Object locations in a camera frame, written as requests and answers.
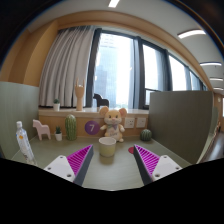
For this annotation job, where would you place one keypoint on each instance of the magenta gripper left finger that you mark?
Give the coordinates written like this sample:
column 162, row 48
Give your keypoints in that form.
column 73, row 167

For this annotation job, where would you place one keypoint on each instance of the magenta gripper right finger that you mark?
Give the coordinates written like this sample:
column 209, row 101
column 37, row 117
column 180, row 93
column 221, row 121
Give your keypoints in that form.
column 153, row 167

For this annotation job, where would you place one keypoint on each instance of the clear plastic water bottle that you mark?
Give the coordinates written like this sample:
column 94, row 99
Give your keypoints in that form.
column 24, row 144

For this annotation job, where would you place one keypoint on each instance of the red round coaster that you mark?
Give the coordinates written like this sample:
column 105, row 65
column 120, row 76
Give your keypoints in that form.
column 131, row 150

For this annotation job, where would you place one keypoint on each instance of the round green ceramic cactus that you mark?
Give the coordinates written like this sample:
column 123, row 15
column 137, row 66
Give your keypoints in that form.
column 146, row 135

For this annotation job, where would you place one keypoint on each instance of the small potted plant on desk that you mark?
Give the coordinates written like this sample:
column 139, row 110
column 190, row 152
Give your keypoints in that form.
column 58, row 133

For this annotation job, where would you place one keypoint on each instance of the pale yellow cup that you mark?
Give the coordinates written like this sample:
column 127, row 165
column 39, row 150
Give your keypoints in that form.
column 107, row 146

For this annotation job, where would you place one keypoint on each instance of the tall green ceramic cactus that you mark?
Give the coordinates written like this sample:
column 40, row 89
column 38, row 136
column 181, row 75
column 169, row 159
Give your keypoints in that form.
column 70, row 126

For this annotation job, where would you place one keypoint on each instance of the pink wooden horse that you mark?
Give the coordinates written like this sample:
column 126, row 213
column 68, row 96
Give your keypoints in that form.
column 41, row 129

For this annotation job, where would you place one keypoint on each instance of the plush mouse toy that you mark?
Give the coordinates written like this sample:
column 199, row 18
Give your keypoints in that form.
column 113, row 119

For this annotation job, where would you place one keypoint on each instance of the small potted plant on sill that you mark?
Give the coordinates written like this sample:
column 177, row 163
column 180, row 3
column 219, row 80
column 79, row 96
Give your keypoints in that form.
column 56, row 105

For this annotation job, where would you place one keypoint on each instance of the black horse figurine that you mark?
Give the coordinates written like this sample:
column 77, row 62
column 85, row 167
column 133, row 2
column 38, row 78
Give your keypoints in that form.
column 100, row 100

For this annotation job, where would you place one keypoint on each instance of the wooden hand sculpture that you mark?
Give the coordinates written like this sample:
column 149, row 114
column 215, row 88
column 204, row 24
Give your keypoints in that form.
column 79, row 92

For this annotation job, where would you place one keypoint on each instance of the grey curtain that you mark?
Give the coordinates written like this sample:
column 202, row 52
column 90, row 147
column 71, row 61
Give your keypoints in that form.
column 66, row 62

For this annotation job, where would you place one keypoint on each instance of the white wall socket right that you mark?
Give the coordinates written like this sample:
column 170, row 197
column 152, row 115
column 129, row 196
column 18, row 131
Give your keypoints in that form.
column 141, row 122

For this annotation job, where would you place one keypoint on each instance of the white wall socket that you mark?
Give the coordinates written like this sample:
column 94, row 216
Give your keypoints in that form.
column 129, row 123
column 141, row 122

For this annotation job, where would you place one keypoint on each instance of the white wall socket left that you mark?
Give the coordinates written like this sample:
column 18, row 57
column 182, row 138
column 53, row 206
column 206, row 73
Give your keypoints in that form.
column 129, row 123

